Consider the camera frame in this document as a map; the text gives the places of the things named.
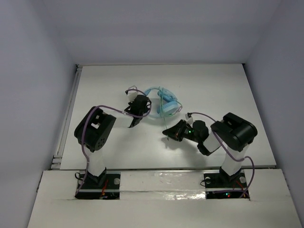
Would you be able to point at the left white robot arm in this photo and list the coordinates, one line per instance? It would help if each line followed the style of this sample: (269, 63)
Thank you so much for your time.
(93, 131)

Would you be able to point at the silver tape strip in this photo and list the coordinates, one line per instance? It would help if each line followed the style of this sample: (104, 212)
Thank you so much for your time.
(162, 185)

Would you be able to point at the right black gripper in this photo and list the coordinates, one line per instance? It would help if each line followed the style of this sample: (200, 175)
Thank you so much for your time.
(175, 132)

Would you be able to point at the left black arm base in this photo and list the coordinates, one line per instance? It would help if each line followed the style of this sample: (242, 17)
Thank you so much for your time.
(108, 190)

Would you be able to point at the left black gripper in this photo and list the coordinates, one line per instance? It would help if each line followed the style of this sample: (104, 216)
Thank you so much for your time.
(137, 114)

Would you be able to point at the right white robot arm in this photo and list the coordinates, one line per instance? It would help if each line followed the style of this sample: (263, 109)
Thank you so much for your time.
(233, 133)

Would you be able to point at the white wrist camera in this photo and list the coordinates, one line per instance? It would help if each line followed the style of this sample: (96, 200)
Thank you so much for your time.
(189, 119)
(132, 93)

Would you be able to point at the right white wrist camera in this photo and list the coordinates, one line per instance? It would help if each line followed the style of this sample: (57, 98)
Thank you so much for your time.
(189, 119)

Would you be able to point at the light blue headphones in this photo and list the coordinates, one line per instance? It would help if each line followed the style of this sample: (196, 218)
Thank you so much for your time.
(168, 104)

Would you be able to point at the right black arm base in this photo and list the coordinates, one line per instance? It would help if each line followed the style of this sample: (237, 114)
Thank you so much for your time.
(217, 188)

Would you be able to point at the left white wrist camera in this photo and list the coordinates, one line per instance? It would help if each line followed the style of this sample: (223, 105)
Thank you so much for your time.
(132, 93)

